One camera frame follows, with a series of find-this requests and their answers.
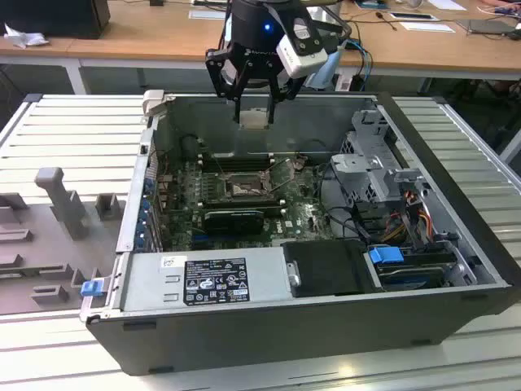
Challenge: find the black computer tower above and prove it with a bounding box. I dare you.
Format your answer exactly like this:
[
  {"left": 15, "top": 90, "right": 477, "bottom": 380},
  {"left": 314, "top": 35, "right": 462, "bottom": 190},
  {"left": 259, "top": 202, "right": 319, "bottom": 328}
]
[{"left": 0, "top": 0, "right": 112, "bottom": 41}]

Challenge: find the grey power supply unit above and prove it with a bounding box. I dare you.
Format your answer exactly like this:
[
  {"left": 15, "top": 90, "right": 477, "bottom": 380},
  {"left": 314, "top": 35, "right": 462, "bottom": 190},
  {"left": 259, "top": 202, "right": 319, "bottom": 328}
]
[{"left": 120, "top": 250, "right": 295, "bottom": 313}]

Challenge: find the white paper sheet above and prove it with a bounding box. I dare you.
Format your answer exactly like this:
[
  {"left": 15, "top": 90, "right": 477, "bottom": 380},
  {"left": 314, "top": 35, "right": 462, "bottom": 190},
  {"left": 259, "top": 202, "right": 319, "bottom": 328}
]
[
  {"left": 188, "top": 8, "right": 229, "bottom": 21},
  {"left": 400, "top": 20, "right": 456, "bottom": 34}
]

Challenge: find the orange yellow wire bundle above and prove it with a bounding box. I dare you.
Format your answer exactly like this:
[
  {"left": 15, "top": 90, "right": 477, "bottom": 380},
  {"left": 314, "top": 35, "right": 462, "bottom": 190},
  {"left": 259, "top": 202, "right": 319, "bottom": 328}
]
[{"left": 382, "top": 202, "right": 436, "bottom": 242}]

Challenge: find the silver metal drive cage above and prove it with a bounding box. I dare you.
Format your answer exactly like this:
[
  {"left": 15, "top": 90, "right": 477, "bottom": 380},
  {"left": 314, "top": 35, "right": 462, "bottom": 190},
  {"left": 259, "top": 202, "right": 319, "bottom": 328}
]
[{"left": 328, "top": 108, "right": 433, "bottom": 213}]

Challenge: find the pale blue teach pendant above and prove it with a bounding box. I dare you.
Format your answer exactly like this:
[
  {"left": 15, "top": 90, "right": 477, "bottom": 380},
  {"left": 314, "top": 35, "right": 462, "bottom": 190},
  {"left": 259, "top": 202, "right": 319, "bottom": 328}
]
[{"left": 304, "top": 48, "right": 341, "bottom": 90}]

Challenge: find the thin silver locking lever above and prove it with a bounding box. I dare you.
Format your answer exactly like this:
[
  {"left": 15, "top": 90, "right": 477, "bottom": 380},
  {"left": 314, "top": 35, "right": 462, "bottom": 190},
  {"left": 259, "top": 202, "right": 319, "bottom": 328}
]
[{"left": 214, "top": 156, "right": 231, "bottom": 187}]

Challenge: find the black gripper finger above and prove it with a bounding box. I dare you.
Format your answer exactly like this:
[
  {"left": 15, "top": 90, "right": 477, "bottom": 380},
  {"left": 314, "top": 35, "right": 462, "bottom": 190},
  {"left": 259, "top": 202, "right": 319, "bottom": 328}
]
[
  {"left": 264, "top": 59, "right": 306, "bottom": 125},
  {"left": 204, "top": 47, "right": 256, "bottom": 124}
]

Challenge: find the blue plastic case latch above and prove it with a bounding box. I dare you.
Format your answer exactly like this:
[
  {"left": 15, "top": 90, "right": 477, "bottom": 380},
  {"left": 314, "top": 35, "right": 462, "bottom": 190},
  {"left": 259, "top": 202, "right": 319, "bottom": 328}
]
[{"left": 81, "top": 279, "right": 103, "bottom": 298}]

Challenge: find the black looped cable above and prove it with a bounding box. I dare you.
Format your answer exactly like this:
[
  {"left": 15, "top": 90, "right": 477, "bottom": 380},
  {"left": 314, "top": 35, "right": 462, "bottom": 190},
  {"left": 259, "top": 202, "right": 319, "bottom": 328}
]
[{"left": 318, "top": 161, "right": 370, "bottom": 240}]

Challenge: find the black graphics card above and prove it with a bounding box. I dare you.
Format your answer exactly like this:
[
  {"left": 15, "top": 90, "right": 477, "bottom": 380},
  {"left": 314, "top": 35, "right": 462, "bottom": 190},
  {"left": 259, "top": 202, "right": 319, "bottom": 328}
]
[{"left": 203, "top": 209, "right": 266, "bottom": 236}]

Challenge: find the dark grey notebook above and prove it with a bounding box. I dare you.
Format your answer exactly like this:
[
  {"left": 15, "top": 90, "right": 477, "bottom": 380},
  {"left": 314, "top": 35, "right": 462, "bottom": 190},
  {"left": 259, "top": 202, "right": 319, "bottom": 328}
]
[{"left": 454, "top": 17, "right": 519, "bottom": 37}]

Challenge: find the wooden desk with white frame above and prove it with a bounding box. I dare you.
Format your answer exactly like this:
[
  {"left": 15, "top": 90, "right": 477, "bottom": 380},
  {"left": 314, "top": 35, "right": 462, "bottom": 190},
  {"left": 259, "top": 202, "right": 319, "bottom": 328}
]
[{"left": 0, "top": 0, "right": 521, "bottom": 97}]

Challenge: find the grey parts rack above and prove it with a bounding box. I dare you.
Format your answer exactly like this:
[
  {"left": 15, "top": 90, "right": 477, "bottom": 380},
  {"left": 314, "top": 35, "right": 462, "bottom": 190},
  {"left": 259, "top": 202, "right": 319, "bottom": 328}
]
[{"left": 0, "top": 166, "right": 128, "bottom": 315}]

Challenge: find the blue cable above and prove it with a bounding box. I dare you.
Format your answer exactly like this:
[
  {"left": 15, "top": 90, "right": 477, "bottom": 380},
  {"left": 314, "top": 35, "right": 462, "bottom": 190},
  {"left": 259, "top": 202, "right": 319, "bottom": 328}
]
[{"left": 344, "top": 38, "right": 374, "bottom": 87}]

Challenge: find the green motherboard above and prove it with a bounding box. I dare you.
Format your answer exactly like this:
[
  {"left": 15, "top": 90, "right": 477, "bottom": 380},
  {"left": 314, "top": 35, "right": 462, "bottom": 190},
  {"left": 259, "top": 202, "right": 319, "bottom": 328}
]
[{"left": 156, "top": 152, "right": 355, "bottom": 252}]

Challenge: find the crumpled white paper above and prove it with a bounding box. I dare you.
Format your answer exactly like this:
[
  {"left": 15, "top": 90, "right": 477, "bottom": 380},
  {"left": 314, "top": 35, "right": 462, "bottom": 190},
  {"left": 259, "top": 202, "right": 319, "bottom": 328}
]
[{"left": 2, "top": 22, "right": 50, "bottom": 49}]

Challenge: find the hard disk in blue carrier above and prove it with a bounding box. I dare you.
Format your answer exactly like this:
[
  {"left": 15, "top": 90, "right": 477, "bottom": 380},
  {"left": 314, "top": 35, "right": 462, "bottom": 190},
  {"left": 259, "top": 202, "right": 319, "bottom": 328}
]
[{"left": 368, "top": 245, "right": 449, "bottom": 291}]

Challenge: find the silver square CPU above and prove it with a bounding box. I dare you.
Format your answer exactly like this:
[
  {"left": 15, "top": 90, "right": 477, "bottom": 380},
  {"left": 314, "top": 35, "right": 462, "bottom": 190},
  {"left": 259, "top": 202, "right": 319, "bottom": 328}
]
[{"left": 239, "top": 108, "right": 270, "bottom": 130}]

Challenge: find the metal CPU socket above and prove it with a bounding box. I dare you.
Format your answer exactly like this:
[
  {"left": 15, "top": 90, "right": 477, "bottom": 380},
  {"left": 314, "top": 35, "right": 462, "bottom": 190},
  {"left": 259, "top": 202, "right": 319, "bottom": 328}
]
[{"left": 219, "top": 169, "right": 274, "bottom": 201}]

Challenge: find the black open PC case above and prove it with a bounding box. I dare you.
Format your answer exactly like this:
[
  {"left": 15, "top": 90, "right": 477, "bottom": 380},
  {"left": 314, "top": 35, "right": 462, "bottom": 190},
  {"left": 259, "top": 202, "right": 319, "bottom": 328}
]
[{"left": 79, "top": 89, "right": 516, "bottom": 378}]

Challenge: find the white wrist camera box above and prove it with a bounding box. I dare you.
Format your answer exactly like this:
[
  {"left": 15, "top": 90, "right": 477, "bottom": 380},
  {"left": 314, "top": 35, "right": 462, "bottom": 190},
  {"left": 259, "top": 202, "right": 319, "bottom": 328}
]
[{"left": 275, "top": 15, "right": 329, "bottom": 78}]

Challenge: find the black plastic air shroud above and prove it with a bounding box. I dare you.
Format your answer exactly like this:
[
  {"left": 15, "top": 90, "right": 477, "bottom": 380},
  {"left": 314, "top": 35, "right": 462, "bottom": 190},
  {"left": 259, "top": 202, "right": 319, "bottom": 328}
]
[{"left": 280, "top": 239, "right": 378, "bottom": 298}]

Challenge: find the grey plastic case latch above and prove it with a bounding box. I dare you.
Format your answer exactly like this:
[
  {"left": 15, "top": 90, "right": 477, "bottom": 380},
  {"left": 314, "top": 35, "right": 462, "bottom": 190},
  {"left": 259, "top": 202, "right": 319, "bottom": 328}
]
[{"left": 141, "top": 89, "right": 166, "bottom": 120}]

